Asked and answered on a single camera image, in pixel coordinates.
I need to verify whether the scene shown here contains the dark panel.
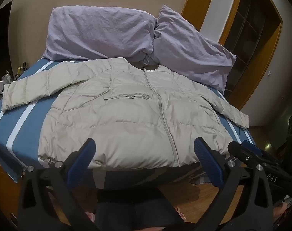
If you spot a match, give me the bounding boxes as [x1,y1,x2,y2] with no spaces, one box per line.
[0,1,13,83]

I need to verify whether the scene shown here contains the dark glass door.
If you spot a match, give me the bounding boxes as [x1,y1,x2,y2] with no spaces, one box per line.
[223,0,280,94]

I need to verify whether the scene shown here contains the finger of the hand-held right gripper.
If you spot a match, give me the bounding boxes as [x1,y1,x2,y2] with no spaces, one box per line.
[241,140,265,160]
[227,141,248,162]

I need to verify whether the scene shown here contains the bed with blue striped sheet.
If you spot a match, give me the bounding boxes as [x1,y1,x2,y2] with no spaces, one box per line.
[0,58,257,190]

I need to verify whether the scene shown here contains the beige puffer jacket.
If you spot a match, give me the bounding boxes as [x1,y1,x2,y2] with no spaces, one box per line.
[1,58,250,169]

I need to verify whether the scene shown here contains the lavender pillow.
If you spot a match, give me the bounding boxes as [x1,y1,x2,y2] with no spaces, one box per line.
[146,4,237,94]
[41,6,157,60]

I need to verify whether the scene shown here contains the person's dark trousers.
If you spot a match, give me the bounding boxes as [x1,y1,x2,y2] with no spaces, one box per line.
[95,189,184,231]

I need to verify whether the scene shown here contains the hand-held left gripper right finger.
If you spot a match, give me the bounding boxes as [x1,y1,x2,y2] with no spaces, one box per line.
[194,137,274,231]

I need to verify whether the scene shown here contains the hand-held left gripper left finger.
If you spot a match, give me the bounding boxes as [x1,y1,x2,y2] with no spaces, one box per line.
[16,138,105,231]

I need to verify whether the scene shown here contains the yellow black tool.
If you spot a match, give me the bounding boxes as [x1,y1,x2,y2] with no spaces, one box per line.
[15,62,28,80]

